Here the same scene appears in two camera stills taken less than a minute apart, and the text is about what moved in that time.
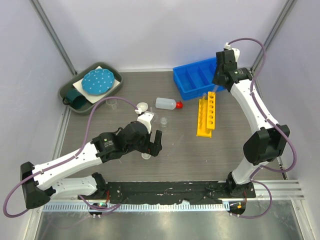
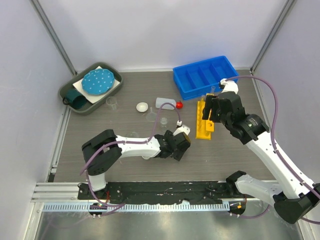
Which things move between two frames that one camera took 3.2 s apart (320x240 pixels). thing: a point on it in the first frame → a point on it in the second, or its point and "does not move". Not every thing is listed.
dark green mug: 74,98 does not move
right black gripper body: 219,69 → 223,118
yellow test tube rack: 206,122 does not move
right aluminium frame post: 286,11 does not move
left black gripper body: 141,146 → 177,154
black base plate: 164,193 does not move
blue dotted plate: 98,82 does not move
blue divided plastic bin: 195,79 does not move
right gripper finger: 219,79 → 208,106
